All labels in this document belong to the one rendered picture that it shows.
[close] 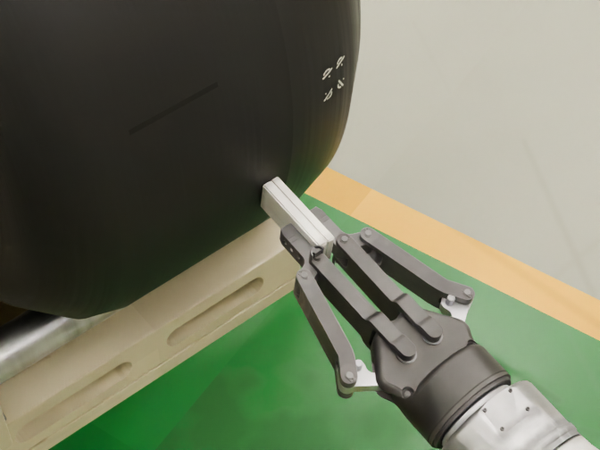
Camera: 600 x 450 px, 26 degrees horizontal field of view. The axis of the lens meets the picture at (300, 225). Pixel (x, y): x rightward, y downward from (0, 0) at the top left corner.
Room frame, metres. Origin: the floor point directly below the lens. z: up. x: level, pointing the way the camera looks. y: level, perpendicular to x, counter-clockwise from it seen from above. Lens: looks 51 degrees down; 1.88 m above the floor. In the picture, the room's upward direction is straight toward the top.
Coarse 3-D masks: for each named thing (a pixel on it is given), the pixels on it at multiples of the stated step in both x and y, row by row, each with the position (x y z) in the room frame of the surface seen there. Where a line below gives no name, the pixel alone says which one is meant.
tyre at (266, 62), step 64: (0, 0) 0.61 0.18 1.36; (64, 0) 0.62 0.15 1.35; (128, 0) 0.63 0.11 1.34; (192, 0) 0.65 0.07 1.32; (256, 0) 0.67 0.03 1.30; (320, 0) 0.70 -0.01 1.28; (0, 64) 0.60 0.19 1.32; (64, 64) 0.60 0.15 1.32; (128, 64) 0.61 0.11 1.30; (192, 64) 0.63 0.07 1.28; (256, 64) 0.66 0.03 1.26; (320, 64) 0.69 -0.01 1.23; (0, 128) 0.58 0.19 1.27; (64, 128) 0.58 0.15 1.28; (128, 128) 0.59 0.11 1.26; (192, 128) 0.62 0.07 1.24; (256, 128) 0.65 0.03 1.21; (320, 128) 0.68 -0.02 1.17; (0, 192) 0.59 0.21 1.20; (64, 192) 0.57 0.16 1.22; (128, 192) 0.58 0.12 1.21; (192, 192) 0.61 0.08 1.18; (256, 192) 0.65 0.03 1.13; (0, 256) 0.62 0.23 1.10; (64, 256) 0.57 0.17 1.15; (128, 256) 0.58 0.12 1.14; (192, 256) 0.63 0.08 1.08
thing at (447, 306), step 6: (444, 300) 0.57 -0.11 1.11; (450, 300) 0.56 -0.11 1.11; (444, 306) 0.56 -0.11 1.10; (450, 306) 0.56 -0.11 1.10; (456, 306) 0.56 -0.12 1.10; (462, 306) 0.56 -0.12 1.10; (468, 306) 0.56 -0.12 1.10; (444, 312) 0.56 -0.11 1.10; (450, 312) 0.56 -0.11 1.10; (456, 312) 0.56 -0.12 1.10; (462, 312) 0.56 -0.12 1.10; (462, 318) 0.55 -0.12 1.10
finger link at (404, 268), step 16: (368, 240) 0.61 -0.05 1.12; (384, 240) 0.61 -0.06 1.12; (384, 256) 0.60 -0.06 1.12; (400, 256) 0.60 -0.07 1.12; (400, 272) 0.59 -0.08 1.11; (416, 272) 0.59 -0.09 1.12; (432, 272) 0.59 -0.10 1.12; (416, 288) 0.58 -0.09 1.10; (432, 288) 0.57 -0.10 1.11; (448, 288) 0.57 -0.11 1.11; (464, 288) 0.57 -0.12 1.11; (432, 304) 0.57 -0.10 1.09
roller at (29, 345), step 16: (16, 320) 0.68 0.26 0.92; (32, 320) 0.68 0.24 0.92; (48, 320) 0.68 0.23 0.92; (64, 320) 0.68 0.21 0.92; (80, 320) 0.69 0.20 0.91; (96, 320) 0.70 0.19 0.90; (0, 336) 0.66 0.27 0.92; (16, 336) 0.66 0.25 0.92; (32, 336) 0.66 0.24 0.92; (48, 336) 0.67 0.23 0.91; (64, 336) 0.67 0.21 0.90; (0, 352) 0.65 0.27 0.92; (16, 352) 0.65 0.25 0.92; (32, 352) 0.65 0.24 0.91; (48, 352) 0.66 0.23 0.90; (0, 368) 0.64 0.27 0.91; (16, 368) 0.64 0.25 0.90; (0, 384) 0.63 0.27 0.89
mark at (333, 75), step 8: (344, 48) 0.71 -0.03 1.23; (336, 56) 0.70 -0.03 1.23; (344, 56) 0.71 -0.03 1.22; (328, 64) 0.69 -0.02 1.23; (336, 64) 0.70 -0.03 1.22; (344, 64) 0.70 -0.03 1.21; (320, 72) 0.68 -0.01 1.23; (328, 72) 0.69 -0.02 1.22; (336, 72) 0.70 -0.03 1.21; (344, 72) 0.70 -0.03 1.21; (320, 80) 0.68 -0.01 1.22; (328, 80) 0.69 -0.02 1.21; (336, 80) 0.70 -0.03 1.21; (344, 80) 0.70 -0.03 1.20; (328, 88) 0.69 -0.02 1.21; (336, 88) 0.70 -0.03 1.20; (344, 88) 0.70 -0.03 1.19; (328, 96) 0.69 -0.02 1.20; (336, 96) 0.70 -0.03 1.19; (328, 104) 0.69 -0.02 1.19
